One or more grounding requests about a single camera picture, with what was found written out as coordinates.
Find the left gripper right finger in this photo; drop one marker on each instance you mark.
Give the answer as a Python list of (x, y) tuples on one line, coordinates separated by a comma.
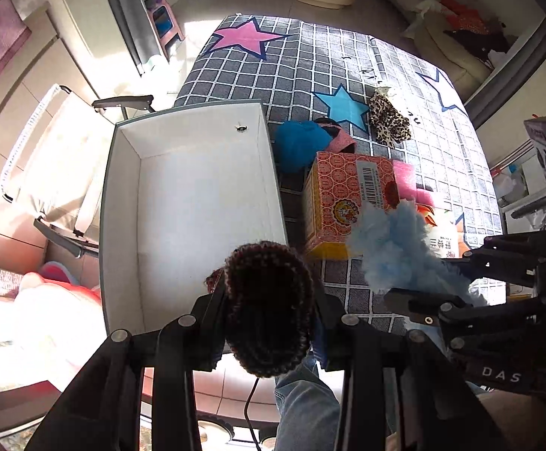
[(328, 343)]

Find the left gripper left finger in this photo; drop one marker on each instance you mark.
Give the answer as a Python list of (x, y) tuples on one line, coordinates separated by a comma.
[(209, 340)]

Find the purple knitted hat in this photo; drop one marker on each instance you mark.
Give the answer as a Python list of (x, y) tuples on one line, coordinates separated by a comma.
[(269, 319)]

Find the light blue fluffy duster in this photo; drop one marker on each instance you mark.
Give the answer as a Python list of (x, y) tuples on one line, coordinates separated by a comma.
[(391, 245)]

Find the pink foam sponge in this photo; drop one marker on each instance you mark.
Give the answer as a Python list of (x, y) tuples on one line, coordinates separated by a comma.
[(408, 188)]

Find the pink black knitted shoe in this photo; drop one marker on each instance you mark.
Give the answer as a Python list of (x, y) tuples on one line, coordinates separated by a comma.
[(341, 141)]

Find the blue plastic bag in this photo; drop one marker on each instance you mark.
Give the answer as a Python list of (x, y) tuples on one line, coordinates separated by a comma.
[(296, 144)]

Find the leopard print scrunchie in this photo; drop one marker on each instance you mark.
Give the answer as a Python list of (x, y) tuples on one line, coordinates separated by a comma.
[(390, 127)]

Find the person's jeans legs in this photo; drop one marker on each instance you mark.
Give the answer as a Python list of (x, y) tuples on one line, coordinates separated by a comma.
[(309, 411)]

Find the floral tissue pack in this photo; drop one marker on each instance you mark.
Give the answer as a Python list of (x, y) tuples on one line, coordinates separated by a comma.
[(445, 234)]

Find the red patterned carton box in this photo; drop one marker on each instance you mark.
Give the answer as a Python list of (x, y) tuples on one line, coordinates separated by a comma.
[(337, 188)]

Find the white washing machine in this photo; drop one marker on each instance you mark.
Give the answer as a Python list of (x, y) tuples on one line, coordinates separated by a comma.
[(521, 194)]

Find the white storage box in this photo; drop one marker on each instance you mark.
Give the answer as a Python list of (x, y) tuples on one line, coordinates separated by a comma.
[(182, 189)]

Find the red plastic stool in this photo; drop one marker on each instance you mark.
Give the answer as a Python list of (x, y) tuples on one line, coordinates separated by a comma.
[(56, 274)]

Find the folding lounge chair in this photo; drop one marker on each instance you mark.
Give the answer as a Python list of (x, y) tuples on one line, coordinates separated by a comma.
[(61, 185)]

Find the beige sofa cushion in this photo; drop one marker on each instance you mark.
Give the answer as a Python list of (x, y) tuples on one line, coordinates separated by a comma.
[(430, 35)]

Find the pink plastic stool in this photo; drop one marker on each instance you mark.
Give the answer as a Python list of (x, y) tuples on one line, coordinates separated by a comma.
[(167, 28)]

